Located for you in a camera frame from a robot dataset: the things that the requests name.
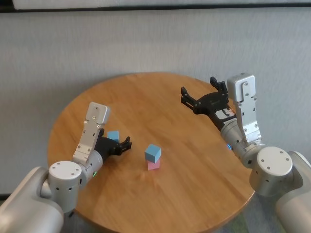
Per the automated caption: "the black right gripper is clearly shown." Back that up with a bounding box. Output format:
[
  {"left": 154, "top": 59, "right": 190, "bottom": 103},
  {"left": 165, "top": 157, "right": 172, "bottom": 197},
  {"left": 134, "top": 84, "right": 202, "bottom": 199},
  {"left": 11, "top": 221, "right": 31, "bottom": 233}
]
[{"left": 180, "top": 76, "right": 237, "bottom": 130}]

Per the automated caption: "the blue cube block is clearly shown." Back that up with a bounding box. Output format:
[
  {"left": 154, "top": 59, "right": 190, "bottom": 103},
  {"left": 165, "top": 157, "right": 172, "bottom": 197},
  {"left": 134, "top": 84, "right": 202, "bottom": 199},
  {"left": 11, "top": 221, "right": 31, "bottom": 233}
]
[
  {"left": 144, "top": 143, "right": 162, "bottom": 163},
  {"left": 106, "top": 131, "right": 120, "bottom": 143}
]

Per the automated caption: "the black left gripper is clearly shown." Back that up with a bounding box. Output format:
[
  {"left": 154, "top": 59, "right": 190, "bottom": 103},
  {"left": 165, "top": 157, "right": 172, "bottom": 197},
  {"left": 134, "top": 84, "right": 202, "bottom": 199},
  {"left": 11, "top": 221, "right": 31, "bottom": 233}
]
[{"left": 96, "top": 130, "right": 133, "bottom": 163}]

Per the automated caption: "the black wall trim strip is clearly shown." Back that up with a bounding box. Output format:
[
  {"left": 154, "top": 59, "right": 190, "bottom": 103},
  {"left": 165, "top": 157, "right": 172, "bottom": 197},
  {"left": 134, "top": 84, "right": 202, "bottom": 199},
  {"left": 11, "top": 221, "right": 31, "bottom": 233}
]
[{"left": 0, "top": 4, "right": 311, "bottom": 14}]

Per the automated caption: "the white foam wall panel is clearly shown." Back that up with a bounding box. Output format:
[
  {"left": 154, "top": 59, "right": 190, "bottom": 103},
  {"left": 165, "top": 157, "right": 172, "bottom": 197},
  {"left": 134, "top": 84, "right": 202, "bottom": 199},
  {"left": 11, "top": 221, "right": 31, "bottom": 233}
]
[{"left": 12, "top": 0, "right": 311, "bottom": 10}]

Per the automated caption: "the pink cube block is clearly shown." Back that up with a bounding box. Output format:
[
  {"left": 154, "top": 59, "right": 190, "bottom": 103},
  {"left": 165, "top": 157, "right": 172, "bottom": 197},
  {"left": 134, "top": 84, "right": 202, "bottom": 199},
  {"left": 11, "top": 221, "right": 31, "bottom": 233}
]
[{"left": 147, "top": 160, "right": 161, "bottom": 171}]

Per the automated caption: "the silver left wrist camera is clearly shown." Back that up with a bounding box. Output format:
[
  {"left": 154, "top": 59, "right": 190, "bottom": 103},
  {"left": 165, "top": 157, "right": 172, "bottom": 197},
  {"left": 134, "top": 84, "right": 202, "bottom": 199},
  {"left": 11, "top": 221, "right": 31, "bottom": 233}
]
[{"left": 72, "top": 101, "right": 111, "bottom": 166}]

